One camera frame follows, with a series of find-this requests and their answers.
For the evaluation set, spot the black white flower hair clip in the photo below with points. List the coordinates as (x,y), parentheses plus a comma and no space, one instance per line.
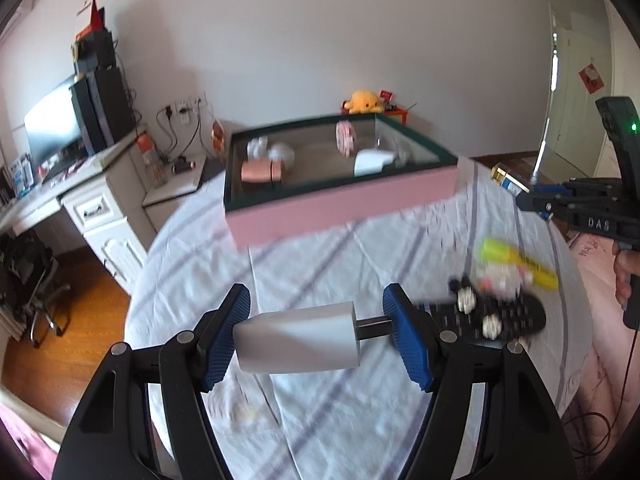
(475,317)

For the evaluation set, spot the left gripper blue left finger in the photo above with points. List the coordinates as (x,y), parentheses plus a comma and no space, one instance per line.
(110,435)

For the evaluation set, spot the orange cap bottle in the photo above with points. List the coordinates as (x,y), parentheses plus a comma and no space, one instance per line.
(153,165)

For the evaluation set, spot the pink storage box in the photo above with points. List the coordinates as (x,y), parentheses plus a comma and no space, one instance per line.
(320,189)

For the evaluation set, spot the black computer tower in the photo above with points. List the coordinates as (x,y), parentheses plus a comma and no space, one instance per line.
(102,110)

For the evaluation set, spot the person's right hand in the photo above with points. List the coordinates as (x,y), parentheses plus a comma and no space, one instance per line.
(626,264)

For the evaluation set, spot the white rabbit figurine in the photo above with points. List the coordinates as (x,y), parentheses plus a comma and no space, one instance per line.
(257,148)

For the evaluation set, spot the computer monitor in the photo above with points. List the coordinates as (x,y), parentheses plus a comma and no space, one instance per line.
(52,126)

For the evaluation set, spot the clear glass bottle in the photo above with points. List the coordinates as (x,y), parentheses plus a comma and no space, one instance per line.
(397,147)

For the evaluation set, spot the red toy box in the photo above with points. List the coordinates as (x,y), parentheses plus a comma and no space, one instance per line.
(397,113)

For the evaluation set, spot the yellow highlighter marker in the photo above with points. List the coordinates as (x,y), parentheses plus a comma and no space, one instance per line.
(532,272)

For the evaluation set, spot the pink block figure toy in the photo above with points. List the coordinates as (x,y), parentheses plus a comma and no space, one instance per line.
(345,135)

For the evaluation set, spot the white round case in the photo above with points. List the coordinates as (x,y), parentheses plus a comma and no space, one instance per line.
(282,152)

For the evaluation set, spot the striped white bedsheet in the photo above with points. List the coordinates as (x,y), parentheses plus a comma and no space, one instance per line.
(358,423)

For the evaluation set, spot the blue gold rectangular case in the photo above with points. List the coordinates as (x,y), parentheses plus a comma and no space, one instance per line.
(508,180)

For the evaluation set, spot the orange snack bag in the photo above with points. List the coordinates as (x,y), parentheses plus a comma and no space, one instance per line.
(218,139)

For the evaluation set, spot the white charger adapter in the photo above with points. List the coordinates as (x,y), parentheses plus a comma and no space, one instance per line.
(310,340)

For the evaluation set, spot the black office chair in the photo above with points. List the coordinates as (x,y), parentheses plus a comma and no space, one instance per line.
(29,286)

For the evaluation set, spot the white cup-shaped device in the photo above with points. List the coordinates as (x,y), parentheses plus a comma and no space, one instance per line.
(370,161)

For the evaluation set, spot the black remote control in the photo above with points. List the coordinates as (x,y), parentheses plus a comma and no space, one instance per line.
(521,316)

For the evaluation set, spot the orange octopus plush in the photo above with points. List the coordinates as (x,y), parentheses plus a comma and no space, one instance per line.
(363,102)

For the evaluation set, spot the white desk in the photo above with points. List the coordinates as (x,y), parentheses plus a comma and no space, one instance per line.
(104,200)

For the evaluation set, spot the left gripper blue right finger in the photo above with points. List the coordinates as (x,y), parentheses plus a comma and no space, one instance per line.
(521,435)

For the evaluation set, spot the black speaker box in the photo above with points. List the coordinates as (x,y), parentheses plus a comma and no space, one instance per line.
(93,51)

